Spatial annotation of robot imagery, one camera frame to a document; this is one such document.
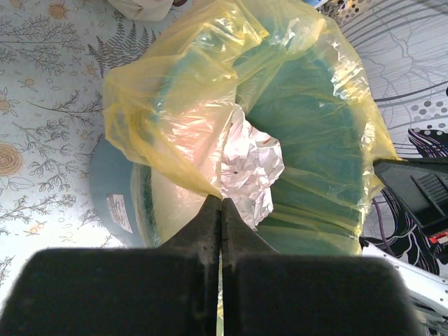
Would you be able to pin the crumpled white paper trash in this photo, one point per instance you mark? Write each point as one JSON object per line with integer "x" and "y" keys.
{"x": 251, "y": 162}

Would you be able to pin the cream canvas tote bag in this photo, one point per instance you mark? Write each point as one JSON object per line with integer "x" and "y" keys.
{"x": 143, "y": 10}

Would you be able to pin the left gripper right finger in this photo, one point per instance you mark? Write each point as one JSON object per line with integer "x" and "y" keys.
{"x": 266, "y": 293}

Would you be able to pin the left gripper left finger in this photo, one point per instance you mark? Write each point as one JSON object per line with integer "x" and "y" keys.
{"x": 168, "y": 290}

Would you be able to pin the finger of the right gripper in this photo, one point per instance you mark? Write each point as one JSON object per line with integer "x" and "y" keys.
{"x": 419, "y": 185}

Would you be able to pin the yellow plastic trash bag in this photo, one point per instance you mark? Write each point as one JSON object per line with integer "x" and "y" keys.
{"x": 296, "y": 78}

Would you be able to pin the teal plastic trash bin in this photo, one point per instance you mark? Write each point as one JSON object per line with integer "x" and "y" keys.
{"x": 126, "y": 212}

